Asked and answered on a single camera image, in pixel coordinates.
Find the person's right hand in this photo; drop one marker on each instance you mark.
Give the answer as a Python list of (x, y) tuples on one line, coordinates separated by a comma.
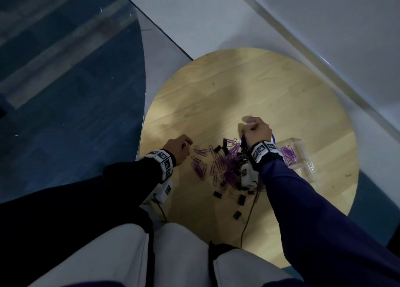
[(258, 132)]

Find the person's left hand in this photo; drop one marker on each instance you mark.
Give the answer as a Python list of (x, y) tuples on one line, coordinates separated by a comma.
[(176, 148)]

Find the person's left fingers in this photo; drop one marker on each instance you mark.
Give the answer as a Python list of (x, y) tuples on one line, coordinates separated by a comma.
[(187, 144)]

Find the person's right fingers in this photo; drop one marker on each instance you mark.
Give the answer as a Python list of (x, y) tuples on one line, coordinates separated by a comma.
[(251, 126)]

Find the person's left forearm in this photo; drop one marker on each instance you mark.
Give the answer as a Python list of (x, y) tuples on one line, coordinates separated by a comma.
[(93, 196)]

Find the person's right forearm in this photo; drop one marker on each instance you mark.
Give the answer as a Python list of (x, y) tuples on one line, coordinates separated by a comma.
[(315, 227)]

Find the right wristband with black-white markers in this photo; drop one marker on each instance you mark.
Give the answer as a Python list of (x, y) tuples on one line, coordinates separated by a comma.
[(265, 151)]

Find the wristband with black-white markers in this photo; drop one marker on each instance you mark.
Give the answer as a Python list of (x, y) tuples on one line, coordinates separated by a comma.
[(164, 163), (265, 151)]

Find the left wristband with black-white markers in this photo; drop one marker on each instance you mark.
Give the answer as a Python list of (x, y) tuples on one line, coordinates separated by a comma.
[(164, 163)]

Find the pile of purple paper clips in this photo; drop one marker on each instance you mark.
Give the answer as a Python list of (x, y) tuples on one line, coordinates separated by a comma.
[(226, 165)]

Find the purple clips inside box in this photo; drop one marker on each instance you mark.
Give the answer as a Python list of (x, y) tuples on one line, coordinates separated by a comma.
[(289, 155)]

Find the clear plastic box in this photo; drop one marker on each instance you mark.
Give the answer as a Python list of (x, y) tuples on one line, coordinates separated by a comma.
[(301, 162)]

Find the scattered black binder clips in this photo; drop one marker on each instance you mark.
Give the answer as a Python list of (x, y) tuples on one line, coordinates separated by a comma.
[(240, 199)]

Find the person's white trousers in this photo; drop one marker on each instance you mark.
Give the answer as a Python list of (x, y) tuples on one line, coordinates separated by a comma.
[(175, 258)]

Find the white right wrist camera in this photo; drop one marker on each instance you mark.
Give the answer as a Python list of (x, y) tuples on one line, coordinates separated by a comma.
[(249, 175)]

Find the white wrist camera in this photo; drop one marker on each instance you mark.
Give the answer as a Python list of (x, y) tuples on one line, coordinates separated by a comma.
[(162, 193), (249, 175)]

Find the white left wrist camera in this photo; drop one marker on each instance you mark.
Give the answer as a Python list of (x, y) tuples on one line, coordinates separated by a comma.
[(162, 193)]

